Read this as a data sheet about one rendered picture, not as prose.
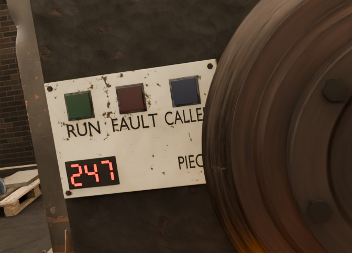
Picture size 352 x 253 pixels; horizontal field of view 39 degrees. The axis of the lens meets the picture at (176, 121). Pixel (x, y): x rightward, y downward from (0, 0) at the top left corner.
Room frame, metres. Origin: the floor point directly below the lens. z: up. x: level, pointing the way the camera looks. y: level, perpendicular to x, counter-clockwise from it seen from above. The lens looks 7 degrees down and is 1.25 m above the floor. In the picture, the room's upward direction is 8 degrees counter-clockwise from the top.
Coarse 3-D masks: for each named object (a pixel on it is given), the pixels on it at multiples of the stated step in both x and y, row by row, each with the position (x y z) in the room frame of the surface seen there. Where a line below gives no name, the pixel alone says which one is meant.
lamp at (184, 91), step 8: (176, 80) 0.71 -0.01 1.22; (184, 80) 0.71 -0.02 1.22; (192, 80) 0.70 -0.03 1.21; (176, 88) 0.71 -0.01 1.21; (184, 88) 0.71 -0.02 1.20; (192, 88) 0.70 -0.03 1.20; (176, 96) 0.71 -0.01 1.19; (184, 96) 0.71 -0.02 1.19; (192, 96) 0.70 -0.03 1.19; (176, 104) 0.71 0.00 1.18
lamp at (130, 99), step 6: (120, 90) 0.72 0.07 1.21; (126, 90) 0.72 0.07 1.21; (132, 90) 0.72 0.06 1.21; (138, 90) 0.72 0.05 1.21; (120, 96) 0.72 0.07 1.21; (126, 96) 0.72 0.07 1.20; (132, 96) 0.72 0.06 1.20; (138, 96) 0.72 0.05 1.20; (120, 102) 0.72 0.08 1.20; (126, 102) 0.72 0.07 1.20; (132, 102) 0.72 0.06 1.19; (138, 102) 0.72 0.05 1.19; (120, 108) 0.72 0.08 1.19; (126, 108) 0.72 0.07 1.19; (132, 108) 0.72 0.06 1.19; (138, 108) 0.72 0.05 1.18; (144, 108) 0.72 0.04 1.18
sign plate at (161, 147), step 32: (192, 64) 0.71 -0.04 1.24; (64, 96) 0.74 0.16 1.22; (96, 96) 0.73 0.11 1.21; (160, 96) 0.72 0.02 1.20; (64, 128) 0.74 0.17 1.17; (96, 128) 0.73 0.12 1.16; (128, 128) 0.72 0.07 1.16; (160, 128) 0.72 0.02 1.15; (192, 128) 0.71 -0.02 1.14; (64, 160) 0.74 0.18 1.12; (96, 160) 0.73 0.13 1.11; (128, 160) 0.73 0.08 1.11; (160, 160) 0.72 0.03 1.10; (192, 160) 0.71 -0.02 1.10; (64, 192) 0.74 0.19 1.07; (96, 192) 0.73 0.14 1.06
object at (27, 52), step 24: (24, 0) 3.27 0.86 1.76; (24, 24) 3.28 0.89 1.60; (24, 48) 3.28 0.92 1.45; (24, 72) 3.29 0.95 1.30; (24, 96) 3.29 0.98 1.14; (48, 120) 3.27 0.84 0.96; (48, 144) 3.28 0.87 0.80; (48, 168) 3.28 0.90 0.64; (48, 192) 3.28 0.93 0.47; (48, 216) 3.29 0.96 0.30
